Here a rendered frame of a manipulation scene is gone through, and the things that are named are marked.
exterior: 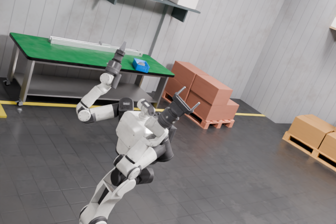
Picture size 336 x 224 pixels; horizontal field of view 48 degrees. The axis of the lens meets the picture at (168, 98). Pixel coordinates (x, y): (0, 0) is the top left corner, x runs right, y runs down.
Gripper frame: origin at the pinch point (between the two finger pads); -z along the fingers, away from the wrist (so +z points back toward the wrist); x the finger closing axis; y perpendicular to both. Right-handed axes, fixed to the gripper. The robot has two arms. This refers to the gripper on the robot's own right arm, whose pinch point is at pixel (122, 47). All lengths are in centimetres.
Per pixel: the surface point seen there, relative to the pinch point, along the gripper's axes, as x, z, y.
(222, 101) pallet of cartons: -348, -46, -208
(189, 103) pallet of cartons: -387, -24, -169
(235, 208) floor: -164, 88, -204
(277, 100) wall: -485, -118, -377
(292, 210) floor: -187, 66, -292
